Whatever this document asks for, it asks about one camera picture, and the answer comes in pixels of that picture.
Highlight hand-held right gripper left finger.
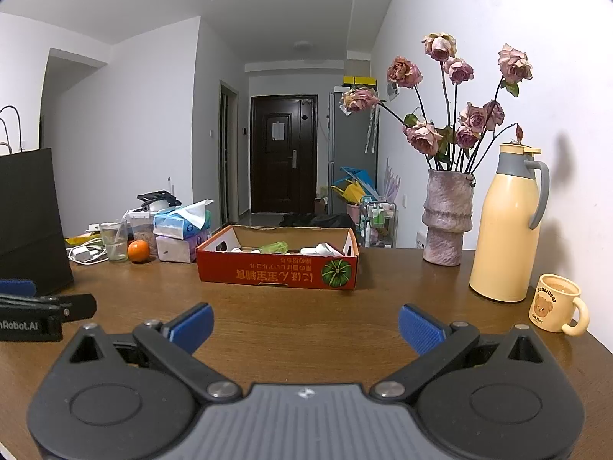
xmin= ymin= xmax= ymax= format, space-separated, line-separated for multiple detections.
xmin=71 ymin=303 xmax=240 ymax=401

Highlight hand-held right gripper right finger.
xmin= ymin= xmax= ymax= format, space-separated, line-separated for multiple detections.
xmin=369 ymin=304 xmax=547 ymax=401

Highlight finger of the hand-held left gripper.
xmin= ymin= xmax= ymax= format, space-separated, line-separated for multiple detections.
xmin=0 ymin=279 xmax=37 ymax=296
xmin=0 ymin=294 xmax=97 ymax=323

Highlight red cardboard box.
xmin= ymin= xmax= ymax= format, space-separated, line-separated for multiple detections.
xmin=195 ymin=224 xmax=360 ymax=291

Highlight black paper bag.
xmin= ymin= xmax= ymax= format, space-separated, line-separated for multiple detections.
xmin=0 ymin=105 xmax=75 ymax=296

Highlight clear glass cup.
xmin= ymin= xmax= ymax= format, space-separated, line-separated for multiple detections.
xmin=99 ymin=222 xmax=129 ymax=263

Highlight purple tissue pack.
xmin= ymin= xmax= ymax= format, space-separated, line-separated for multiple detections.
xmin=156 ymin=232 xmax=209 ymax=263

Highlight blue tissue pack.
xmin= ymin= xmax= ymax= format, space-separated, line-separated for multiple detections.
xmin=153 ymin=199 xmax=215 ymax=240

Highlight clear food container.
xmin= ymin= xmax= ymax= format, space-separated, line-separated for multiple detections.
xmin=127 ymin=210 xmax=159 ymax=252

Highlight pink ceramic vase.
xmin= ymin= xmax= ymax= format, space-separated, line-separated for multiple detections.
xmin=421 ymin=169 xmax=475 ymax=266

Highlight metal trolley cart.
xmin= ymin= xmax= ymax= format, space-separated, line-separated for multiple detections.
xmin=359 ymin=199 xmax=397 ymax=249

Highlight yellow thermos jug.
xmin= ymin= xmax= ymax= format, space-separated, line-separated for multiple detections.
xmin=468 ymin=141 xmax=551 ymax=304

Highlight black laptop stand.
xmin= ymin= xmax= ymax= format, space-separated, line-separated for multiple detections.
xmin=137 ymin=192 xmax=182 ymax=208

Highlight cream bear mug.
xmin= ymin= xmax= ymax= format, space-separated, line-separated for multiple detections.
xmin=529 ymin=274 xmax=590 ymax=335

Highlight purple paper decoration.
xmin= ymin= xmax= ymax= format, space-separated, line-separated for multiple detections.
xmin=380 ymin=159 xmax=402 ymax=202

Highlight yellow bag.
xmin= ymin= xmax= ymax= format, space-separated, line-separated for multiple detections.
xmin=333 ymin=183 xmax=367 ymax=204

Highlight blue bag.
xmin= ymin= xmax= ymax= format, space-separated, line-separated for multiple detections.
xmin=339 ymin=166 xmax=377 ymax=192

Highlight dark wooden door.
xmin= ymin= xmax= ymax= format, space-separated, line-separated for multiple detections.
xmin=250 ymin=95 xmax=318 ymax=215

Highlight bunch of dried pink roses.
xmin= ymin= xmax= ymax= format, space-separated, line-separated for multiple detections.
xmin=340 ymin=33 xmax=534 ymax=173

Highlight grey fridge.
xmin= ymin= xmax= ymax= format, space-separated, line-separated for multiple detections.
xmin=328 ymin=89 xmax=379 ymax=216

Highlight clear folded umbrella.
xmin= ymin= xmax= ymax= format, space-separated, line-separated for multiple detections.
xmin=366 ymin=108 xmax=380 ymax=154

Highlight white conduit pipe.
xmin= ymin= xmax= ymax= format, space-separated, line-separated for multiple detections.
xmin=346 ymin=0 xmax=364 ymax=53

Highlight white charger cable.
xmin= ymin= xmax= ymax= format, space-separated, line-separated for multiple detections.
xmin=69 ymin=244 xmax=112 ymax=265

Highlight side door frame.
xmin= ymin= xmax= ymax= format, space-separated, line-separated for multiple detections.
xmin=219 ymin=81 xmax=239 ymax=226

